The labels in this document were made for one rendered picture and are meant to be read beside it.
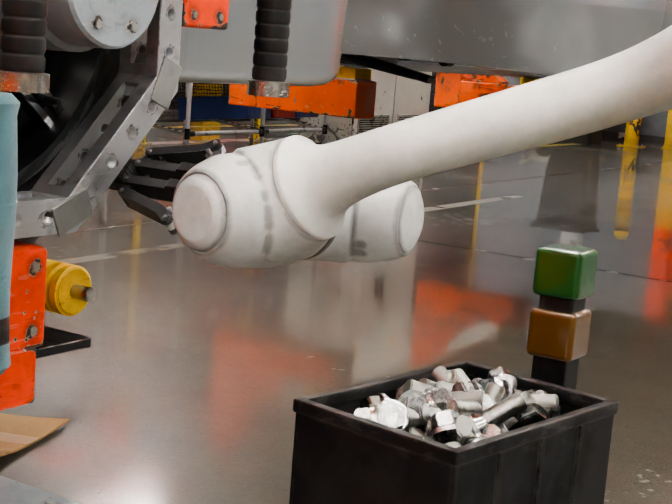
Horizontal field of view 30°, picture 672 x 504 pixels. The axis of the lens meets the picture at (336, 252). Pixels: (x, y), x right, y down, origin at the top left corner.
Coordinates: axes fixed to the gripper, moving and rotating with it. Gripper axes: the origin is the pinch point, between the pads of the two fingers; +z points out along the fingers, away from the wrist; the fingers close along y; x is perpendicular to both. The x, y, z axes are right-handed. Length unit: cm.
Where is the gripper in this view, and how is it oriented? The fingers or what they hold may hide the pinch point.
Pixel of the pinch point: (111, 172)
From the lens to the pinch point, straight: 152.0
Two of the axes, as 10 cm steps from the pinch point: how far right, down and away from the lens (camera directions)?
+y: 4.4, -7.6, 4.8
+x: -3.3, -6.3, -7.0
